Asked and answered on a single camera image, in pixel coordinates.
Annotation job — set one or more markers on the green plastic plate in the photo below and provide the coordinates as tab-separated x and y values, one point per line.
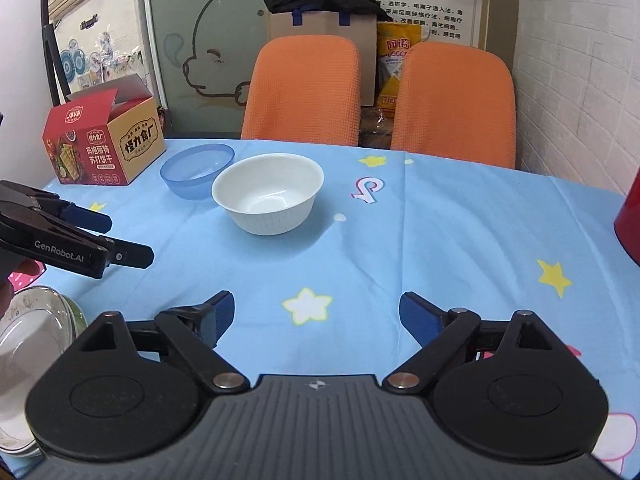
77	317

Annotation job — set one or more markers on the red thermos jug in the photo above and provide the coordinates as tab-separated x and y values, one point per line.
631	230

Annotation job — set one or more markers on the black metal stand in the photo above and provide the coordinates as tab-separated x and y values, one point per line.
55	60

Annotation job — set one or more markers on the blue translucent plastic bowl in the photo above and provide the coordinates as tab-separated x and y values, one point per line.
190	180

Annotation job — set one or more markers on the person's left hand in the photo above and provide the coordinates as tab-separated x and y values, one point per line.
5	300

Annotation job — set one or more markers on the framed calligraphy wall sign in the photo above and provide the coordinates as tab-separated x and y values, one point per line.
450	5

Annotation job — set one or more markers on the colourful wall decoration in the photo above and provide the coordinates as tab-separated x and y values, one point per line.
100	60

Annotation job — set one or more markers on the blue cartoon pig tablecloth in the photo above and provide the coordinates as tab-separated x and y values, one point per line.
450	240

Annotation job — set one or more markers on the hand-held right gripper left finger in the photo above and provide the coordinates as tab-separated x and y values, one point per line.
225	310

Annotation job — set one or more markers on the yellow packet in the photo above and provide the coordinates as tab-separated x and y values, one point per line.
392	55

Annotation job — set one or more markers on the red cracker box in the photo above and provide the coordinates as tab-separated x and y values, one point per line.
75	150

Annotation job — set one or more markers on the orange chair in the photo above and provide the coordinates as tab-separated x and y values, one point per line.
300	90
455	105

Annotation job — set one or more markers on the white ribbed bowl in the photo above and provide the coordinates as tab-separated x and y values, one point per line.
270	210

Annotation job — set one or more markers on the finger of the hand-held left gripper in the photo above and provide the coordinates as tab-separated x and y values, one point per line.
90	220
132	255

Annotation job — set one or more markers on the white plate with floral rim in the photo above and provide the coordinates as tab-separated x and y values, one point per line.
30	360

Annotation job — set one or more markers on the pig outline sticker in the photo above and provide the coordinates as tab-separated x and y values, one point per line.
190	67

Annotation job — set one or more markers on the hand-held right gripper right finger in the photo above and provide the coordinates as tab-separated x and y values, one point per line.
415	310

